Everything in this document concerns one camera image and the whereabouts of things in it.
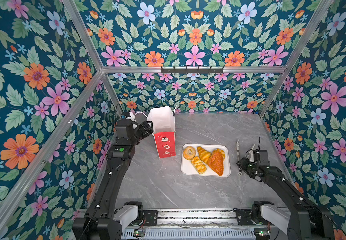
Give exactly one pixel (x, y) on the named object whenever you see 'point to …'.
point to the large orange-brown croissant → (215, 161)
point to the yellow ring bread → (186, 154)
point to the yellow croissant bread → (204, 155)
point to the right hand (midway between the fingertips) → (239, 163)
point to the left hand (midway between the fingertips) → (149, 120)
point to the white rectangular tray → (187, 167)
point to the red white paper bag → (163, 119)
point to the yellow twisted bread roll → (200, 167)
